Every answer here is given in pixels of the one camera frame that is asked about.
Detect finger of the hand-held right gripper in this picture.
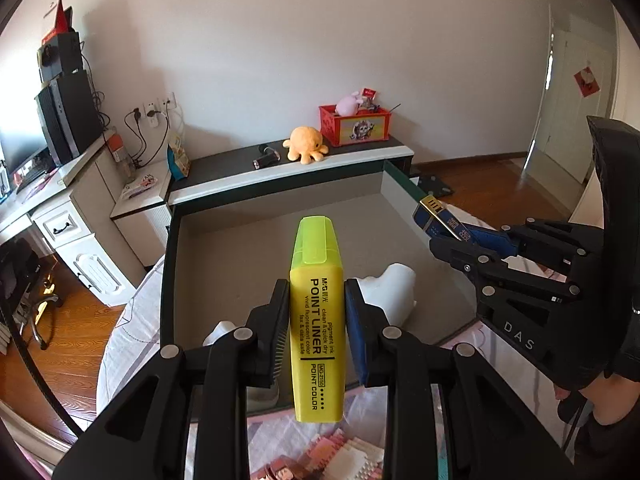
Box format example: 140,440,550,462
429,237,583,321
465,217,607,281

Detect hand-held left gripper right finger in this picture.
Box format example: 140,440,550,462
342,277,576,480

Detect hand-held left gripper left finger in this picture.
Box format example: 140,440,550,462
52,277,292,480

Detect yellow highlighter pen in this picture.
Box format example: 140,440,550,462
289,216,346,423

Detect blue gold small box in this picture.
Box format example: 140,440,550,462
412,196,473,243

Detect pink storage box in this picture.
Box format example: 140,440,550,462
159,159,483,418

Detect person's right forearm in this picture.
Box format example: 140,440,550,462
590,375,640,428

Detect black bathroom scale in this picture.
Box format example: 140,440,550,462
410,172,457,198

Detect white door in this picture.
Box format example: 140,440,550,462
520,2,621,186

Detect round table with striped cloth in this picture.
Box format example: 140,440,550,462
97,200,596,480

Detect red door decoration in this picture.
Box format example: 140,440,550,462
573,62,601,98

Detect white nightstand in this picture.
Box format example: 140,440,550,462
110,160,173,271

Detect low black-topped cabinet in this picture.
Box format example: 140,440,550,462
167,132,416,206

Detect black flashlight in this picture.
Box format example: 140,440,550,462
252,144,281,171

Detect red plastic crate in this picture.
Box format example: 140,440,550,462
319,104,392,147

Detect orange octopus plush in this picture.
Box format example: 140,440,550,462
282,126,329,164

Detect blue snack bag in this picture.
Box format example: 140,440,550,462
166,132,191,181

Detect pink booklet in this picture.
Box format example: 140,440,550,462
121,172,156,201

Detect white desk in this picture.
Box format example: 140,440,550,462
0,130,138,308

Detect pink plush toy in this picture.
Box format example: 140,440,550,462
335,91,365,116

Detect orange-capped bottle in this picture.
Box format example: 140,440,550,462
110,136,136,183

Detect black office chair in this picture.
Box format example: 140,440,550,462
0,237,63,351

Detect black keyboard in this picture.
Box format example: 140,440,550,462
15,162,58,193

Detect black computer tower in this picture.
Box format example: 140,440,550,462
34,70,103,166

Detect black computer monitor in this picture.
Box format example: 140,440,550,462
0,132,51,173

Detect black speaker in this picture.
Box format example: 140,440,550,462
37,32,83,83

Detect red triangular card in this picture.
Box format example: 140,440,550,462
42,0,73,43

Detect black power cables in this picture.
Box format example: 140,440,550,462
124,107,171,168

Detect white wall sockets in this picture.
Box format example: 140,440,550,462
142,92,178,121

